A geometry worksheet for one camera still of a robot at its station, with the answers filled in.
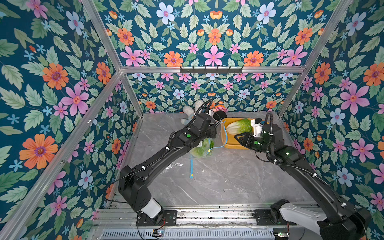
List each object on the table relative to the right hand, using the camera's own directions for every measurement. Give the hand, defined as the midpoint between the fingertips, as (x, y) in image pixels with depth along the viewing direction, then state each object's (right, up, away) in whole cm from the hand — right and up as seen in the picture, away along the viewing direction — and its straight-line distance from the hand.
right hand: (238, 134), depth 73 cm
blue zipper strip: (-24, -22, +17) cm, 37 cm away
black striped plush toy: (-5, +14, +38) cm, 41 cm away
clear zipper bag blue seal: (-9, -5, +13) cm, 17 cm away
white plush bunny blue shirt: (-28, +16, +41) cm, 52 cm away
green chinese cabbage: (+8, +4, +28) cm, 30 cm away
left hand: (-10, +4, +4) cm, 12 cm away
